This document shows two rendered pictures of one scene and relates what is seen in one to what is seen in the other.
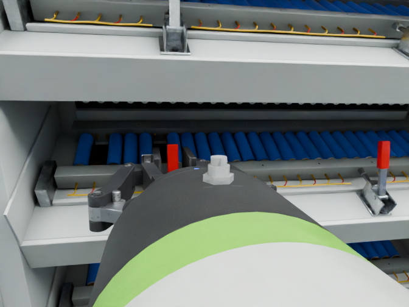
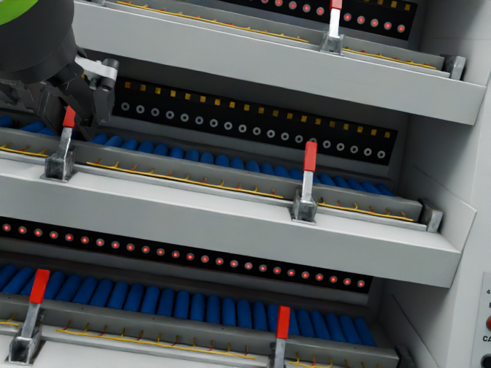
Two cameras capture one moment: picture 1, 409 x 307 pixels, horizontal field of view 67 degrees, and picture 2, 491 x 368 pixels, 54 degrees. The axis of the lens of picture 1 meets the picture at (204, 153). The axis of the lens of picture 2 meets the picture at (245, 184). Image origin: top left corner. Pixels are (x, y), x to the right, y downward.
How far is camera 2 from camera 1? 34 cm
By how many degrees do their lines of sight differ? 24
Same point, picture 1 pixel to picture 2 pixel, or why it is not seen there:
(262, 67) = (164, 25)
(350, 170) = (286, 186)
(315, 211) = (225, 205)
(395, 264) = (364, 350)
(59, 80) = not seen: outside the picture
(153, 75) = not seen: hidden behind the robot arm
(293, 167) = (215, 168)
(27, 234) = not seen: outside the picture
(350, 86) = (256, 63)
